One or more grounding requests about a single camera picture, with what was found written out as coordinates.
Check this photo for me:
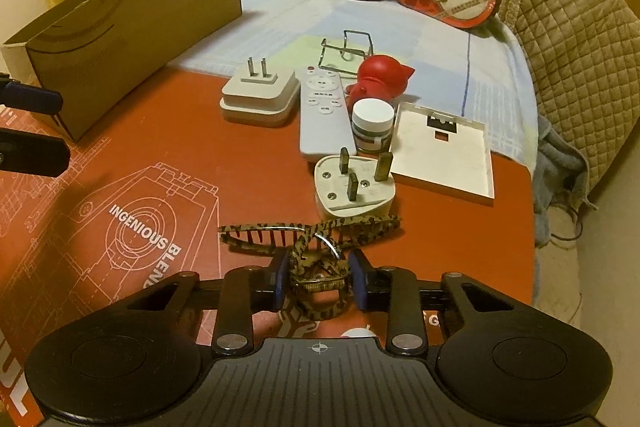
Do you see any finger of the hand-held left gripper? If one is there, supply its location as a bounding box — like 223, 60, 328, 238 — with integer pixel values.
0, 129, 71, 179
0, 77, 65, 114

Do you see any white remote control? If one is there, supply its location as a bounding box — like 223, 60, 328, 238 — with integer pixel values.
299, 65, 357, 164

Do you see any white three-pin plug adapter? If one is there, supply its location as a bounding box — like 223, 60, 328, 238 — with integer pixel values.
313, 147, 399, 224

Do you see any white tray box lid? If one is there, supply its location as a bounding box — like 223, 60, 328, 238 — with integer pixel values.
388, 101, 496, 207

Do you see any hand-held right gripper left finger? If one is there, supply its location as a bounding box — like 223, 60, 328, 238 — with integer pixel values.
125, 255, 292, 357

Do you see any white two-prong power adapter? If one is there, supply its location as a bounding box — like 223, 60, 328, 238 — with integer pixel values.
219, 55, 301, 128

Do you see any light checked tablecloth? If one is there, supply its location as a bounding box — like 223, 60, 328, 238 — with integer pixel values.
167, 0, 542, 168

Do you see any red cat figurine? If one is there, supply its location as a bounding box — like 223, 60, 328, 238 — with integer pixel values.
346, 54, 417, 112

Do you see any leopard print hair claw clip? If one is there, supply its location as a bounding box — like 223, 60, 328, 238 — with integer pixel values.
218, 214, 403, 321

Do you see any grey cloth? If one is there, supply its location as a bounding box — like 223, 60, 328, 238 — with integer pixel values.
531, 111, 589, 249

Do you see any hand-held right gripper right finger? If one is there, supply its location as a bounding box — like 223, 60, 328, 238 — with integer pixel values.
348, 250, 517, 358

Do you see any metal wire stand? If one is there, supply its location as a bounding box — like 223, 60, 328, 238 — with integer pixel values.
318, 29, 375, 70

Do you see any long brown cardboard box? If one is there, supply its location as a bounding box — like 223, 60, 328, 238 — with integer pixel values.
0, 0, 244, 143

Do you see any small white-lid jar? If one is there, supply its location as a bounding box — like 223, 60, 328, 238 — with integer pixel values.
351, 98, 396, 154

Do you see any orange printed carton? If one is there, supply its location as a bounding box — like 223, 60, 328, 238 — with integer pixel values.
0, 67, 537, 427

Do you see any beige quilted chair cover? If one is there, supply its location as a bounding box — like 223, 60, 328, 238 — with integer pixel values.
494, 0, 640, 210

